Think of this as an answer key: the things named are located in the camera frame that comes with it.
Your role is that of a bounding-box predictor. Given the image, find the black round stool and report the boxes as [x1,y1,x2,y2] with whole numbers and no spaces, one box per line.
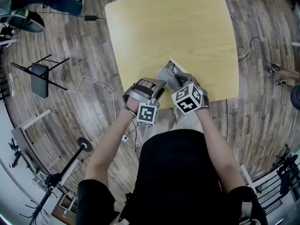
[290,84,300,108]

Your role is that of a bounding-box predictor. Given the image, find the person's left forearm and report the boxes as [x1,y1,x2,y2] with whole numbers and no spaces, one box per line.
[85,106,139,185]

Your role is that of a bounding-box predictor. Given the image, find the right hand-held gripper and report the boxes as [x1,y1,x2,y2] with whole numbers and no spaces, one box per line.
[171,73,210,115]

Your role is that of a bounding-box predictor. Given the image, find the black hanging cable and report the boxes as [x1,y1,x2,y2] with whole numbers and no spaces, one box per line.
[225,98,229,141]

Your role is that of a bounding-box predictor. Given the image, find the white flat cable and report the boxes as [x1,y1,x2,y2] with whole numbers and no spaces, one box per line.
[230,15,250,61]

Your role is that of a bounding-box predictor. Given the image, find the person's left hand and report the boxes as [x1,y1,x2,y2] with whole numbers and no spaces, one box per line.
[125,78,158,117]

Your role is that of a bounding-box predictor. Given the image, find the grey glasses case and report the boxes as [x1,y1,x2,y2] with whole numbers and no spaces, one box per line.
[154,58,191,91]

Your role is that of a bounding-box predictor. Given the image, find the thin-framed glasses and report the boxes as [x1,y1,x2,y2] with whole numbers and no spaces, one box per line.
[166,63,182,77]

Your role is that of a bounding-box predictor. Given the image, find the black slatted chair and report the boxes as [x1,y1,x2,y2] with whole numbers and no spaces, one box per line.
[240,143,300,212]

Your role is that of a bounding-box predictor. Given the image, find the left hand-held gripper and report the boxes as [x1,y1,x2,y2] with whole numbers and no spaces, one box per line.
[122,77,167,128]

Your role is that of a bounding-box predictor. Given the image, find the black folding chair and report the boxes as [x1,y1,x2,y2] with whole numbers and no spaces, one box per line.
[10,53,71,99]

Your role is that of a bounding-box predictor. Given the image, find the white floor cable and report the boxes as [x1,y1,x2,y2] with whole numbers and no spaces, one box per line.
[50,75,116,126]

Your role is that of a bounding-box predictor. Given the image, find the white table leg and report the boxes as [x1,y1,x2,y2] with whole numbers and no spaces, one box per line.
[14,108,53,129]

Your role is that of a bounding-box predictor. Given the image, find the person's beige trousers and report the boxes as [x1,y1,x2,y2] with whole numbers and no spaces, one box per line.
[153,106,204,137]

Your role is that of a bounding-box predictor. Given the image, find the person's black shirt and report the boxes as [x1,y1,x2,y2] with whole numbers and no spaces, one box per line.
[76,128,268,225]

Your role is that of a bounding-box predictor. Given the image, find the black stand with round base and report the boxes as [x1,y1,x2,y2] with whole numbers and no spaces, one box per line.
[25,136,93,220]

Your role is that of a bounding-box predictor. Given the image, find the person's right forearm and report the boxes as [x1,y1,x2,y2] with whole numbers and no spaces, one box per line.
[195,106,247,188]

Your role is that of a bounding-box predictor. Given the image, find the thin black cable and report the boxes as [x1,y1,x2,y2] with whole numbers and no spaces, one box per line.
[248,37,278,68]

